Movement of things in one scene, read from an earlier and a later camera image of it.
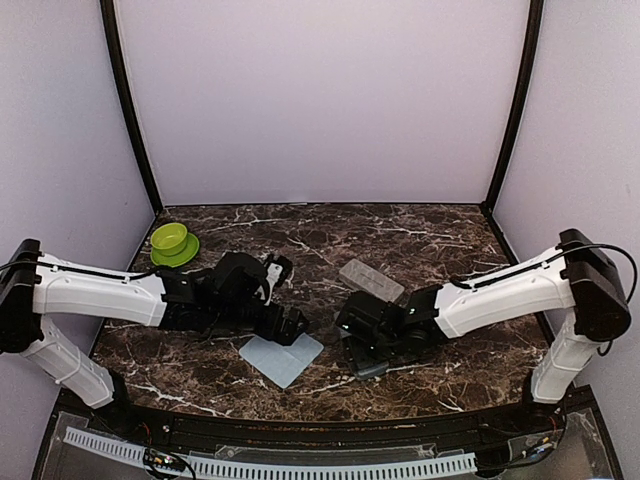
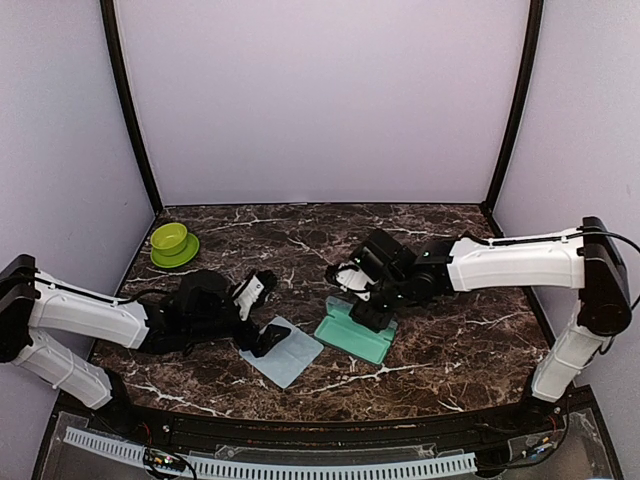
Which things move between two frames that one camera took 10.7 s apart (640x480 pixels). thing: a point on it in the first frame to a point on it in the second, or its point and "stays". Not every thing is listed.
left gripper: x=288 y=335 to x=265 y=341
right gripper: x=354 y=348 to x=376 y=320
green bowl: x=172 y=245 stays
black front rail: x=534 y=418 stays
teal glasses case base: x=368 y=367 to x=341 y=332
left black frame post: x=110 y=27 stays
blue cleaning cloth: x=282 y=363 stays
